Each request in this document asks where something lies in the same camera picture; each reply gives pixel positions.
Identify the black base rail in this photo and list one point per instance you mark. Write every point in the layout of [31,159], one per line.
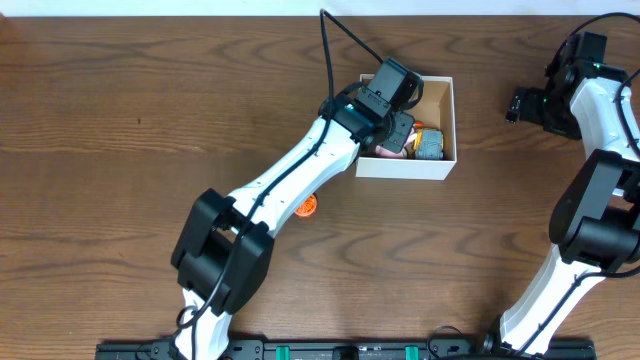
[444,347]

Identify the yellow grey toy truck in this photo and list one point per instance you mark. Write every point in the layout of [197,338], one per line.
[428,144]

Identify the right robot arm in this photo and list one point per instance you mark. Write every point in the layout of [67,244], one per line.
[594,227]

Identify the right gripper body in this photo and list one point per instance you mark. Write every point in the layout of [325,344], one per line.
[547,111]

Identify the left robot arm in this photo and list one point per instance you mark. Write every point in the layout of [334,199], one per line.
[224,250]

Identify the orange round disc toy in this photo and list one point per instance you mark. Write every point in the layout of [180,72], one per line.
[308,207]

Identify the white cardboard box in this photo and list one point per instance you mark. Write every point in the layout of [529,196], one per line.
[435,111]

